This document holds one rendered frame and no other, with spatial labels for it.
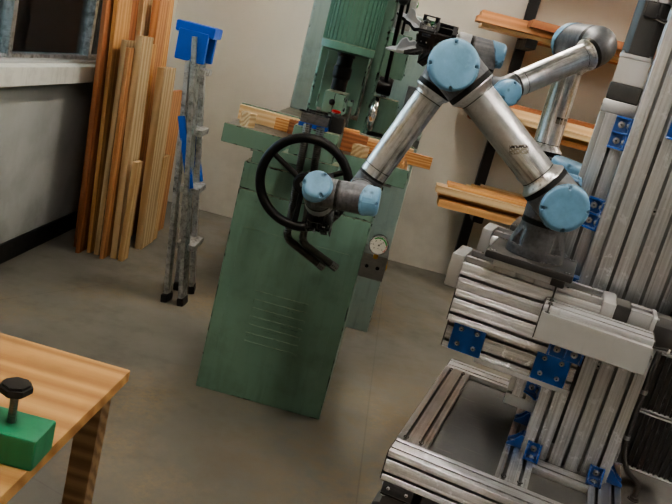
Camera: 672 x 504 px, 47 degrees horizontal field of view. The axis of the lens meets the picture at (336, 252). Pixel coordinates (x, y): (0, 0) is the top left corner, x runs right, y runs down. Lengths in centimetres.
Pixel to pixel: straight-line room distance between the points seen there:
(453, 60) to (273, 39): 315
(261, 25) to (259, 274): 262
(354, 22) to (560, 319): 113
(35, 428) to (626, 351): 131
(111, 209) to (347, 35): 169
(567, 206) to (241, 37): 336
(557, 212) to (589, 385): 62
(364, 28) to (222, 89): 255
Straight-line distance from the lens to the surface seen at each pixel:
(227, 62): 494
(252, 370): 264
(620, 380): 228
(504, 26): 436
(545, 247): 201
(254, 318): 257
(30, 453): 121
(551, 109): 260
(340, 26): 249
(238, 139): 246
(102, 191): 375
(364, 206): 187
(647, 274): 221
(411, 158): 256
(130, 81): 367
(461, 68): 180
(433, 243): 494
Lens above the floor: 121
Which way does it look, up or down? 15 degrees down
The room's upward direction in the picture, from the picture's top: 14 degrees clockwise
